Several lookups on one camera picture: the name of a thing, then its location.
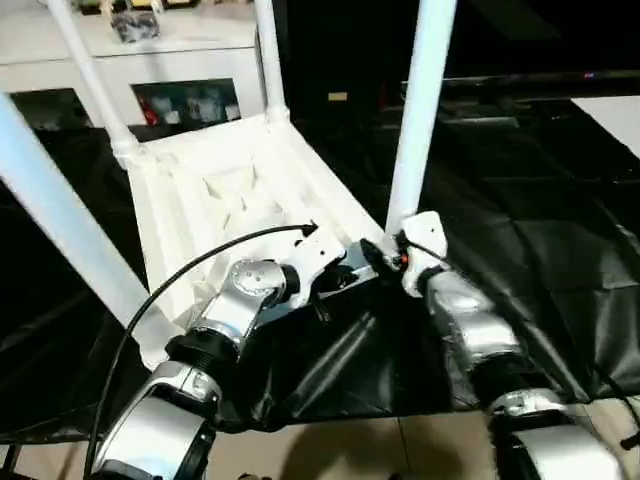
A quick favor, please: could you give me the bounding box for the black work mat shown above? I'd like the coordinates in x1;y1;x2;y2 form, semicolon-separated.
0;90;640;443

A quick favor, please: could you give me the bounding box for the black flat screen panel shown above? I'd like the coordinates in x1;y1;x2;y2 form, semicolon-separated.
440;68;640;93

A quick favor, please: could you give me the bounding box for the white flat board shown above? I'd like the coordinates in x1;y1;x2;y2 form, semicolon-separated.
570;95;640;161

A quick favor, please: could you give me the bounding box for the small dark grey object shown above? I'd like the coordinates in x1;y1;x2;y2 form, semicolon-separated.
111;9;162;44

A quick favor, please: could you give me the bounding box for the white glass-door cabinet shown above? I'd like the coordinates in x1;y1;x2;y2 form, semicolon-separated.
0;0;267;133

